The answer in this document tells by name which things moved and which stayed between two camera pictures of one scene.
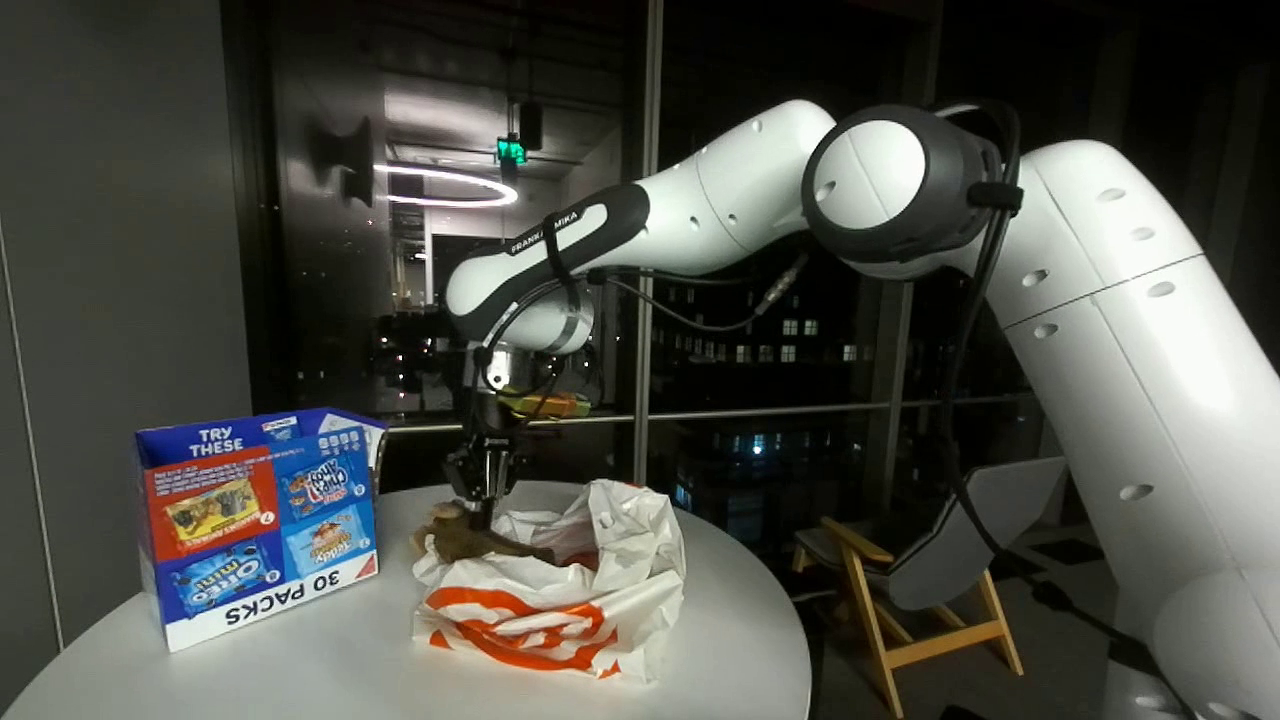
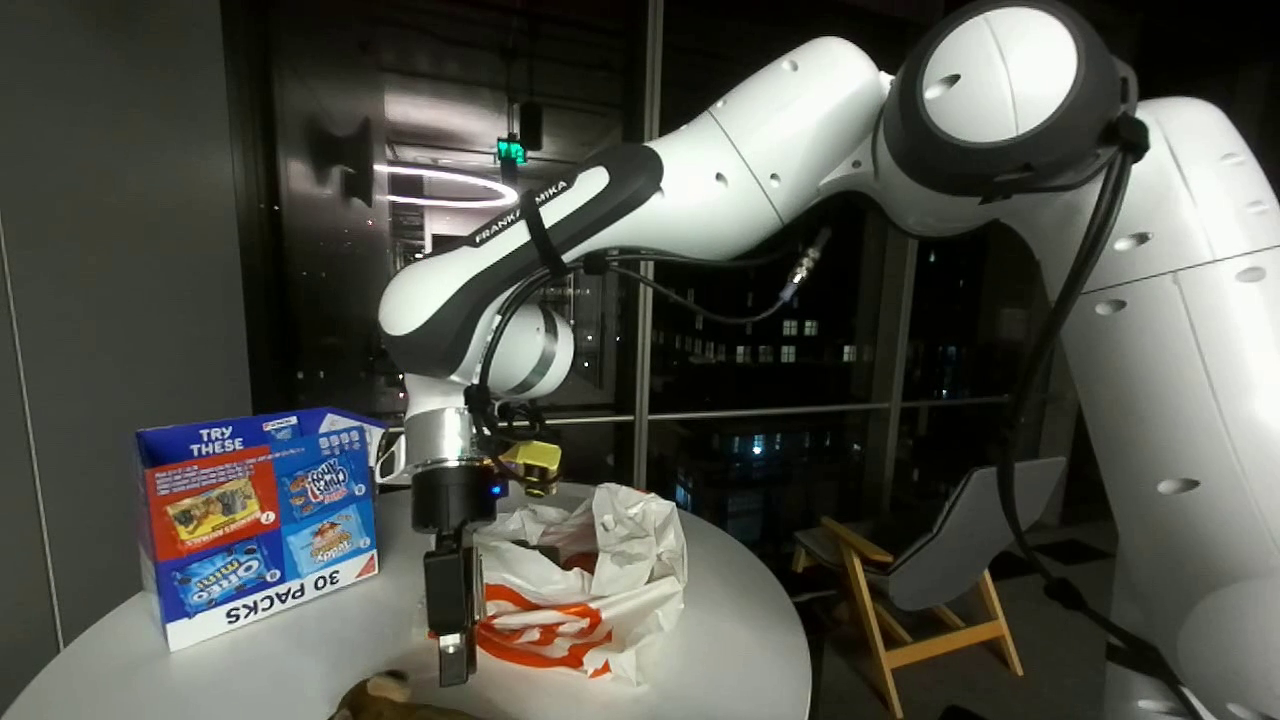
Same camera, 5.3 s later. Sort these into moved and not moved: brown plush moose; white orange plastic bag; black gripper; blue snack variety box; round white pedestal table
Moved: brown plush moose; black gripper
Not moved: blue snack variety box; white orange plastic bag; round white pedestal table
